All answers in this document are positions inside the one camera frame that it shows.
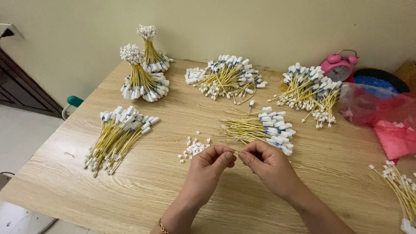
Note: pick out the person's left hand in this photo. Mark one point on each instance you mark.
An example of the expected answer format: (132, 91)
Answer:
(203, 175)

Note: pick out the person's right hand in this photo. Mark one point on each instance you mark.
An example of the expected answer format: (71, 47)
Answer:
(273, 169)

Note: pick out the heap of small white connectors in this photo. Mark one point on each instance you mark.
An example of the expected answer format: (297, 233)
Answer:
(194, 148)

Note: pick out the red plastic bag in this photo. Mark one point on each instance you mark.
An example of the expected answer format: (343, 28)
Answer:
(364, 104)

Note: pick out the pink alarm clock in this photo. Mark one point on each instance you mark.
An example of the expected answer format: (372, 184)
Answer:
(338, 69)

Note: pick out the pink plastic bag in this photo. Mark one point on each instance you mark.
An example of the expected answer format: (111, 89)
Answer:
(396, 138)

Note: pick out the black bowl of blue pellets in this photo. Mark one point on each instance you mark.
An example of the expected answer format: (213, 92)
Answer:
(378, 81)

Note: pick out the dark wooden door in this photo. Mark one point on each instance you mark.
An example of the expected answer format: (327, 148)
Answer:
(22, 91)

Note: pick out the white wall socket with plug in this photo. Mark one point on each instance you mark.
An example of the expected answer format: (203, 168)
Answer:
(9, 32)

